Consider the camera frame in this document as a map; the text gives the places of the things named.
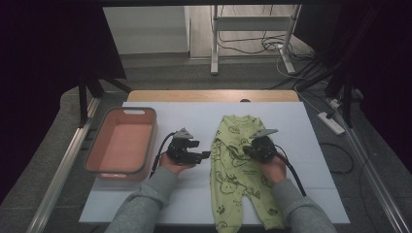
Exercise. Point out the black metal stand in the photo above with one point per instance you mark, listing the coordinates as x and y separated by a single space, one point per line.
83 103
348 103

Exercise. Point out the white board table cover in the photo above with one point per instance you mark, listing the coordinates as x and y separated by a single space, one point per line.
194 200

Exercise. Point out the dark curtain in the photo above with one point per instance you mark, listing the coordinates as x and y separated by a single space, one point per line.
388 81
39 81

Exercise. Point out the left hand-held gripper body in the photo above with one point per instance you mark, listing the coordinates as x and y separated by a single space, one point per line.
181 152

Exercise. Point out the pink plastic basket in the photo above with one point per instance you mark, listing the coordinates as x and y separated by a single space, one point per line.
120 142

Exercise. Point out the white panel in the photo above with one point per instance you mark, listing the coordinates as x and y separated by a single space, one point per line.
145 29

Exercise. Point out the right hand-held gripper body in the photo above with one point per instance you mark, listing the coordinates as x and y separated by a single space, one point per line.
264 150

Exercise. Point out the white metal stand frame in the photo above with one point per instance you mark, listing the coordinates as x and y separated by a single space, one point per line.
249 23

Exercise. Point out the aluminium floor rail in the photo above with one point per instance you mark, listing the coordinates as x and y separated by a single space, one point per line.
61 174
376 181

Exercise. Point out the person's right hand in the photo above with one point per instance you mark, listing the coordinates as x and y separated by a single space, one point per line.
275 170

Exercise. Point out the white power strip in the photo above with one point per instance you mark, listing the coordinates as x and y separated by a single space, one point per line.
331 123

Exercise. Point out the green printed baby romper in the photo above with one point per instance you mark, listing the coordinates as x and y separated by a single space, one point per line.
233 174

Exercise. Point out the white plug adapter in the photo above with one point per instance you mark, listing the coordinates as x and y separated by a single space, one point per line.
335 103

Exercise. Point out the person's left hand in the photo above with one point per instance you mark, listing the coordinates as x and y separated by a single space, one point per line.
176 166

